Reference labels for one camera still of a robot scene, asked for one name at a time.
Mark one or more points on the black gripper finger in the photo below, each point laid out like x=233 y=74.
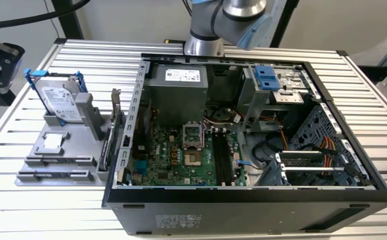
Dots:
x=6 y=65

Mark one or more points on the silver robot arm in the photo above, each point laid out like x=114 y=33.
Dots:
x=206 y=25

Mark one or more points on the RAM slot with white latches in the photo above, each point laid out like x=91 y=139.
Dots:
x=219 y=157
x=229 y=157

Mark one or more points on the hard disk in blue carrier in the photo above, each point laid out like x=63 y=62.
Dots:
x=58 y=100

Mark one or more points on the silver CPU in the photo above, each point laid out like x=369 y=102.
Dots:
x=53 y=142

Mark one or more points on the grey parts rack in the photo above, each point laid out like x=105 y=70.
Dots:
x=79 y=147

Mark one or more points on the graphics card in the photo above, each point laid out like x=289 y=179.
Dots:
x=106 y=152

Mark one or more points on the small yellow black connector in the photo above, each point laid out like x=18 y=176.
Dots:
x=167 y=40

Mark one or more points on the grey power supply unit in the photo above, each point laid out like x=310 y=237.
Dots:
x=177 y=100

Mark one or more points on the metal locking lever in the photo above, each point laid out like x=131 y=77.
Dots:
x=203 y=135

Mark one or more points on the CPU socket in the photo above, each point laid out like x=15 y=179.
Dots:
x=193 y=158

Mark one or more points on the green Dell motherboard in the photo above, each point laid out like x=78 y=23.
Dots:
x=197 y=175

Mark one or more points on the grey metal drive cage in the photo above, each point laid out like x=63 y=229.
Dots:
x=257 y=105

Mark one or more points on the blue plastic drive latch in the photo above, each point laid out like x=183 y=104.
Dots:
x=266 y=77

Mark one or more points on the black open PC case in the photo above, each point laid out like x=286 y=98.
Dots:
x=213 y=215

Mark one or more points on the grey metal disk bay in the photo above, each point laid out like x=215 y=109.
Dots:
x=310 y=169

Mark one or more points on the black metal frame post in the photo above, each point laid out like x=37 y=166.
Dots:
x=74 y=27
x=285 y=25

